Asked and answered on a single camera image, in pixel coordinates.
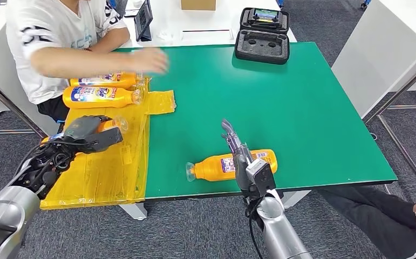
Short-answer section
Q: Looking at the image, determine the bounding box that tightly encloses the person's right hand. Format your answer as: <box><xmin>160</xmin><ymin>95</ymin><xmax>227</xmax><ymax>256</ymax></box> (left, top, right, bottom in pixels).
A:
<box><xmin>131</xmin><ymin>47</ymin><xmax>170</xmax><ymax>77</ymax></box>

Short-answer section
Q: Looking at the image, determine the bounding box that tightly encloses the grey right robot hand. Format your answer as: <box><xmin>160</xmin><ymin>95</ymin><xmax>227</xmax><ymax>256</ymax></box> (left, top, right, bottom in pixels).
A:
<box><xmin>221</xmin><ymin>119</ymin><xmax>255</xmax><ymax>194</ymax></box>

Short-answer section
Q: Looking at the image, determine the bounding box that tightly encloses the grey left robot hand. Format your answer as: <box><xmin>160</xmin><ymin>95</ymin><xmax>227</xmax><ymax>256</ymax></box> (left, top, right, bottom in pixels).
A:
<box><xmin>63</xmin><ymin>115</ymin><xmax>114</xmax><ymax>144</ymax></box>

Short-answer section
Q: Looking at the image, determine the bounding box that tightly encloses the orange detergent bottle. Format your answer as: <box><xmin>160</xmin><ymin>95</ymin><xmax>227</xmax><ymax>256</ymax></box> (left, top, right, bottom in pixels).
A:
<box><xmin>41</xmin><ymin>115</ymin><xmax>129</xmax><ymax>145</ymax></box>
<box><xmin>62</xmin><ymin>86</ymin><xmax>144</xmax><ymax>110</ymax></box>
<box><xmin>70</xmin><ymin>71</ymin><xmax>145</xmax><ymax>90</ymax></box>
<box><xmin>185</xmin><ymin>149</ymin><xmax>278</xmax><ymax>183</ymax></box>

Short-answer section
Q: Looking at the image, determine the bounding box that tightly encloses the black tablet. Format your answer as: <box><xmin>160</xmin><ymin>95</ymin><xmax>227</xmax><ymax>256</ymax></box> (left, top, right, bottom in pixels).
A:
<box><xmin>133</xmin><ymin>0</ymin><xmax>154</xmax><ymax>42</ymax></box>

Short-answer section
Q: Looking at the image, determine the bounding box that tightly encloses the yellow taped cardboard mat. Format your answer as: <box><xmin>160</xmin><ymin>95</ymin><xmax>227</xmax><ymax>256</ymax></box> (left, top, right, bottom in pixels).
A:
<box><xmin>39</xmin><ymin>77</ymin><xmax>177</xmax><ymax>210</ymax></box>

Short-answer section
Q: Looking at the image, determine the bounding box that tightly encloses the person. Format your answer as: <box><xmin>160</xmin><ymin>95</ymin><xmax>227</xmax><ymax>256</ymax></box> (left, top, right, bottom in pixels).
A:
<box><xmin>316</xmin><ymin>186</ymin><xmax>416</xmax><ymax>259</ymax></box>
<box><xmin>5</xmin><ymin>0</ymin><xmax>170</xmax><ymax>122</ymax></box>

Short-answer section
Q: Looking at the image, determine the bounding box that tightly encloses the white table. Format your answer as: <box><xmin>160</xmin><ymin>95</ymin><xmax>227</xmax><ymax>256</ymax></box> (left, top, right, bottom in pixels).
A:
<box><xmin>120</xmin><ymin>0</ymin><xmax>298</xmax><ymax>48</ymax></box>

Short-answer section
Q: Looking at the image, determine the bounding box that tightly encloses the white table foot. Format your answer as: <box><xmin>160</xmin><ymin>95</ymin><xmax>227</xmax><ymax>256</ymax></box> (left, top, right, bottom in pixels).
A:
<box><xmin>119</xmin><ymin>203</ymin><xmax>148</xmax><ymax>221</ymax></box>
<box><xmin>282</xmin><ymin>190</ymin><xmax>312</xmax><ymax>210</ymax></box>

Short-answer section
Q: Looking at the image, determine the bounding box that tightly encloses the grey board panel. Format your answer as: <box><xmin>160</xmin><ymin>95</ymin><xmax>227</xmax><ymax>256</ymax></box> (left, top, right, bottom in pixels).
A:
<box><xmin>0</xmin><ymin>53</ymin><xmax>60</xmax><ymax>138</ymax></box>

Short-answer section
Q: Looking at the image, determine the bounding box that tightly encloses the brown cardboard box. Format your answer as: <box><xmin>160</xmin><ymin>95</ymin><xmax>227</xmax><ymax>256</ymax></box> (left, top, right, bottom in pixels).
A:
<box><xmin>180</xmin><ymin>0</ymin><xmax>217</xmax><ymax>11</ymax></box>

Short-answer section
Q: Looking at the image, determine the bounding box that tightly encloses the black foam-lined case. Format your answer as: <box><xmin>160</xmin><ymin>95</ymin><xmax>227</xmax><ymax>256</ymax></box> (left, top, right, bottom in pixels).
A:
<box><xmin>234</xmin><ymin>7</ymin><xmax>291</xmax><ymax>65</ymax></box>

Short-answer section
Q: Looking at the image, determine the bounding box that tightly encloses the black handheld controller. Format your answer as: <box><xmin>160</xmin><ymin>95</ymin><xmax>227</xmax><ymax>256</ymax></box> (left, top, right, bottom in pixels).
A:
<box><xmin>247</xmin><ymin>8</ymin><xmax>283</xmax><ymax>27</ymax></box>

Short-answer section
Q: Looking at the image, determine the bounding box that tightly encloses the white partition panel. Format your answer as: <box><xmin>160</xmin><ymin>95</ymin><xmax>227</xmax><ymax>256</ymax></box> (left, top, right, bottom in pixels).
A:
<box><xmin>331</xmin><ymin>0</ymin><xmax>416</xmax><ymax>119</ymax></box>

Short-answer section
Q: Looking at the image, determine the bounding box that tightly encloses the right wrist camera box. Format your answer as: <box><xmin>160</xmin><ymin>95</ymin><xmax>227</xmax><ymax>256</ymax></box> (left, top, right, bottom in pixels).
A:
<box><xmin>245</xmin><ymin>159</ymin><xmax>277</xmax><ymax>198</ymax></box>

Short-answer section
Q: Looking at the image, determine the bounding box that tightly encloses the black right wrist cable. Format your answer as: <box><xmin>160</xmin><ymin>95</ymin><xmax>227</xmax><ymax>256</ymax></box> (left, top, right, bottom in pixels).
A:
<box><xmin>245</xmin><ymin>198</ymin><xmax>265</xmax><ymax>259</ymax></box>

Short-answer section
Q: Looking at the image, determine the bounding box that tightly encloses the steel tube frame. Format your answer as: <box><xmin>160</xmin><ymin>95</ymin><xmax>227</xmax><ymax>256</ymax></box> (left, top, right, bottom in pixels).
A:
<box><xmin>363</xmin><ymin>36</ymin><xmax>416</xmax><ymax>208</ymax></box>
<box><xmin>0</xmin><ymin>77</ymin><xmax>47</xmax><ymax>140</ymax></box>

